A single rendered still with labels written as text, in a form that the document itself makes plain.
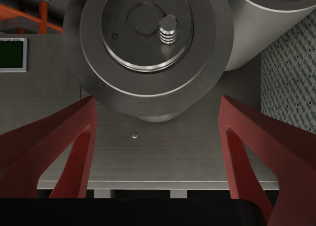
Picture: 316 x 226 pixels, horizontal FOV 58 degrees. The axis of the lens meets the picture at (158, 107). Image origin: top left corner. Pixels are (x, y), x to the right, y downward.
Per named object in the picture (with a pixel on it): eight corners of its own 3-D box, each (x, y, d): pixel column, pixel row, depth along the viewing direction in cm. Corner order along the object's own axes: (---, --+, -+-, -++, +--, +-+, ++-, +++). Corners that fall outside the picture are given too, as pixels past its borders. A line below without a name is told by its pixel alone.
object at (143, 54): (134, -42, 23) (212, 9, 22) (136, -28, 25) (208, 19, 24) (80, 34, 23) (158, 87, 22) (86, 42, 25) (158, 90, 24)
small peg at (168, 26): (165, 9, 20) (182, 20, 20) (165, 24, 22) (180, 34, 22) (154, 26, 20) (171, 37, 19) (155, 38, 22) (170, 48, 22)
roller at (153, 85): (224, -29, 24) (206, 105, 23) (193, 51, 50) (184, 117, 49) (90, -46, 25) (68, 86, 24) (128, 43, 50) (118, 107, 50)
